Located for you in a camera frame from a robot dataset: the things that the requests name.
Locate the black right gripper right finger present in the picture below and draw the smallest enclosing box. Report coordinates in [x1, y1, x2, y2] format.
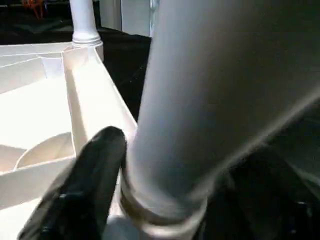
[197, 147, 320, 240]

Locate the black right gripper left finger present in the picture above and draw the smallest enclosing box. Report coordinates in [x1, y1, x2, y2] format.
[17, 126, 128, 240]

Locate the red orange wire bundle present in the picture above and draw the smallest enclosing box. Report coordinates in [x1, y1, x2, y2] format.
[22, 0, 48, 16]

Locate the white plastic table leg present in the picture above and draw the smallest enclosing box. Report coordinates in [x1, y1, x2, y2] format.
[102, 0, 320, 240]
[69, 0, 104, 50]

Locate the black mat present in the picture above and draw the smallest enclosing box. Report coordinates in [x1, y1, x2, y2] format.
[0, 15, 320, 240]

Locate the white plastic table top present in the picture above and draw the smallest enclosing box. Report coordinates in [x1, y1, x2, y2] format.
[0, 42, 139, 240]

